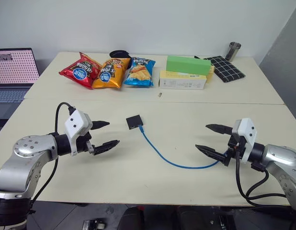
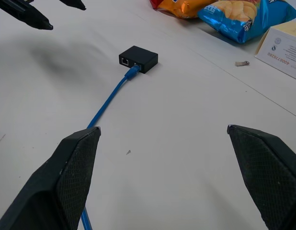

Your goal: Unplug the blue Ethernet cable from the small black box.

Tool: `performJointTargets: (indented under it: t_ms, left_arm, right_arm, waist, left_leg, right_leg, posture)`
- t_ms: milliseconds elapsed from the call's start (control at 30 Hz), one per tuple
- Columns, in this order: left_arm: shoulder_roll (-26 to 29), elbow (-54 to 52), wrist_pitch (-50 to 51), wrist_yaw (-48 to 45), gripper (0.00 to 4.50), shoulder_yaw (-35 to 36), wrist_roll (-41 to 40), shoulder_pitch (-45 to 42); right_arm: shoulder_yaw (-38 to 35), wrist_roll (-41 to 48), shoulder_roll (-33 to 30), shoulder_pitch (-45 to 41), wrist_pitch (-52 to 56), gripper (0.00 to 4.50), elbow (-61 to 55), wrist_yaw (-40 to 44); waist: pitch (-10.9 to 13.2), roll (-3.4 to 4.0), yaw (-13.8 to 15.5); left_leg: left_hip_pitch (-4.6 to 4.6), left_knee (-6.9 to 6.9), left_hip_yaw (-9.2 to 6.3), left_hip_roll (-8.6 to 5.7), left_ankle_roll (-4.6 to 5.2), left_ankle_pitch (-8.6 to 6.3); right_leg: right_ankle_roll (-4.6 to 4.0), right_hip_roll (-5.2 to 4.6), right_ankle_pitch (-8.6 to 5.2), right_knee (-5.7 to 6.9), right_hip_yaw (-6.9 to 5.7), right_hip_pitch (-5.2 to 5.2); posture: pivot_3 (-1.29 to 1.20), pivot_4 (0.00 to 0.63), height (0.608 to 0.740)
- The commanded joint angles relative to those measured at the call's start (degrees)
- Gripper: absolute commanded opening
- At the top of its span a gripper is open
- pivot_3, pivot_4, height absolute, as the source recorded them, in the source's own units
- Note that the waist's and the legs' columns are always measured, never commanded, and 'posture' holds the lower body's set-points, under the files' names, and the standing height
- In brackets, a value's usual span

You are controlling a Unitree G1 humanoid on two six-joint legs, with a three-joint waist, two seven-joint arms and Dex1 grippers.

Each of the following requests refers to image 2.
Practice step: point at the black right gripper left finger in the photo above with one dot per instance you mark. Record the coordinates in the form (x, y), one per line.
(54, 182)

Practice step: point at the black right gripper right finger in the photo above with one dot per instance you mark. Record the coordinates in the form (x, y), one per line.
(267, 172)

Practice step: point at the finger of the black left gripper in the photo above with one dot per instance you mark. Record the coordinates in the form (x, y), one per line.
(26, 15)
(75, 4)

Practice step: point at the small black network box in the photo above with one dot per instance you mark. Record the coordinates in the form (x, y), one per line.
(140, 58)

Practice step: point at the orange snack bag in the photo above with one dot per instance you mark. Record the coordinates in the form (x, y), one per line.
(181, 7)

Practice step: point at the small silver metal tag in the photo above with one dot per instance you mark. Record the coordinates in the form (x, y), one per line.
(242, 63)

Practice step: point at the white cardboard box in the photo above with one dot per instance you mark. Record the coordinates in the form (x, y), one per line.
(282, 50)

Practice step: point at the blue potato chip bag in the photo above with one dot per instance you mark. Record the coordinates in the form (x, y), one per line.
(243, 16)

